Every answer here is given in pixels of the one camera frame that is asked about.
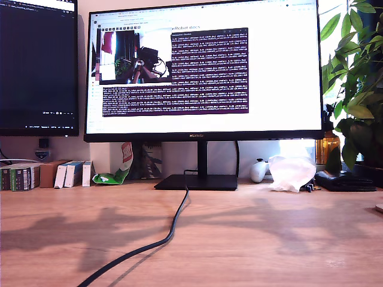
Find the thin black wall cable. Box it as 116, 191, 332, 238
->
0, 148, 13, 166

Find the thick black table cable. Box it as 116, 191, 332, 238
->
76, 169, 198, 287

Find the white game controller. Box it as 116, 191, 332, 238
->
250, 158, 270, 184

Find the black leather wallet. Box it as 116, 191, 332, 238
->
314, 170, 377, 192

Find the blue white shield badge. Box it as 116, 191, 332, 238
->
34, 148, 51, 163

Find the black Huawei computer monitor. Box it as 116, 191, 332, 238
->
83, 0, 326, 191

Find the green leafy houseplant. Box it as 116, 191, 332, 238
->
318, 0, 383, 172

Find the dark plant pot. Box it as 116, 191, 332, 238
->
351, 163, 383, 189

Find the crumpled white plastic bag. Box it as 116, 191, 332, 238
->
268, 155, 317, 193

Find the dark-screen computer monitor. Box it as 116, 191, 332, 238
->
0, 0, 80, 138

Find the green printed box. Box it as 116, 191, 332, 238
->
0, 166, 13, 191
10, 163, 41, 191

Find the grey patterned carton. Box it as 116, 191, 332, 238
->
131, 142, 163, 180

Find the thin black monitor cable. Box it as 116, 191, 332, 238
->
235, 141, 241, 179

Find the small white blue box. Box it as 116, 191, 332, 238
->
64, 161, 85, 188
82, 160, 96, 188
54, 163, 72, 190

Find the green snack bag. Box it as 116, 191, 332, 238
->
92, 142, 134, 185

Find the thin white cable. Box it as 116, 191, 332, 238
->
0, 158, 39, 165

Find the brown cardboard box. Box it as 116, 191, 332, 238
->
39, 160, 72, 188

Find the amber glass spray bottle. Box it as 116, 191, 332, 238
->
315, 103, 342, 166

